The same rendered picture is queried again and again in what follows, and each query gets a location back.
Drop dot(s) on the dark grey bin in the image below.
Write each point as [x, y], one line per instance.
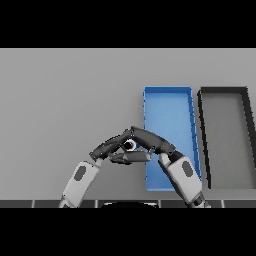
[226, 133]

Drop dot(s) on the blue bin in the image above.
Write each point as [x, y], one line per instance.
[168, 113]

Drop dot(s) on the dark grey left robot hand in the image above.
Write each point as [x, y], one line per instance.
[106, 149]

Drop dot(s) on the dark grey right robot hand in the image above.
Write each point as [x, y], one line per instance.
[150, 141]

